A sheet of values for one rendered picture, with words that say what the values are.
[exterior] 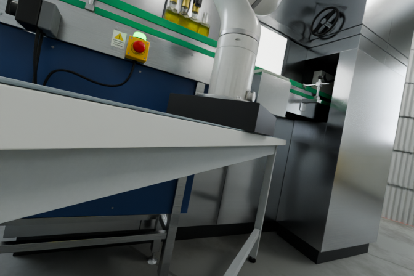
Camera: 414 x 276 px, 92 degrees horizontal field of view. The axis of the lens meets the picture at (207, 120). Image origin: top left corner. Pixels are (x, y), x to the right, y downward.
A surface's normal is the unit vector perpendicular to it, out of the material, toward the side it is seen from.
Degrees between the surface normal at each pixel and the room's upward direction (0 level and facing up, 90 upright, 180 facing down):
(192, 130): 90
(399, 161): 90
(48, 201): 90
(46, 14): 90
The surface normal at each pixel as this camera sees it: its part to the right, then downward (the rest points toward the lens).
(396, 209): -0.46, -0.11
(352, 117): 0.44, 0.07
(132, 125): 0.87, 0.16
